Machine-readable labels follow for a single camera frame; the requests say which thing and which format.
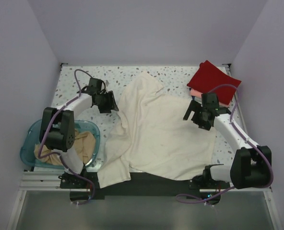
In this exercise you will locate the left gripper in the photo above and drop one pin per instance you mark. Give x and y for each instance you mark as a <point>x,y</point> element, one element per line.
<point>111,104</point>

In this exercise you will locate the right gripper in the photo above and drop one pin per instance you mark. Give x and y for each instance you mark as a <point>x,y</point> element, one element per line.
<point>195,107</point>

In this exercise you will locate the cream white t-shirt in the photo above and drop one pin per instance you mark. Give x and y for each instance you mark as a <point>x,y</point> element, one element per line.
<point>151,136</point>

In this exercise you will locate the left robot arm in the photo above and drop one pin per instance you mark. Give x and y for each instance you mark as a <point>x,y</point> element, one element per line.
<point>57,132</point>

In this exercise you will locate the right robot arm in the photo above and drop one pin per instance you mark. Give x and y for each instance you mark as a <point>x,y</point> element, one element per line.
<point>252,163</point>

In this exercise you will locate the folded pink t-shirt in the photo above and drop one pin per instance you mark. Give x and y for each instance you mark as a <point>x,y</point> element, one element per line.
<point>198,94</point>

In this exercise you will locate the folded red t-shirt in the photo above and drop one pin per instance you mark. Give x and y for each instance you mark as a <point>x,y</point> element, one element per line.
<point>208,76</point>

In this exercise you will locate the tan t-shirt in basket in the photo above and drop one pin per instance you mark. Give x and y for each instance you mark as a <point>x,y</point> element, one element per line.
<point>84,145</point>

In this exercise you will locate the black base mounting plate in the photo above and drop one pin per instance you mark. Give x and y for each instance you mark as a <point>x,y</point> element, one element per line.
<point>141,184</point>

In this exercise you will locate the teal plastic basket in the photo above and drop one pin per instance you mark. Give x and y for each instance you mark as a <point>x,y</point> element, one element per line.
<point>27,150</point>

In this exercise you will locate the aluminium frame rail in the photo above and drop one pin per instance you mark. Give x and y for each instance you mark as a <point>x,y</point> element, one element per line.
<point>40,181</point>

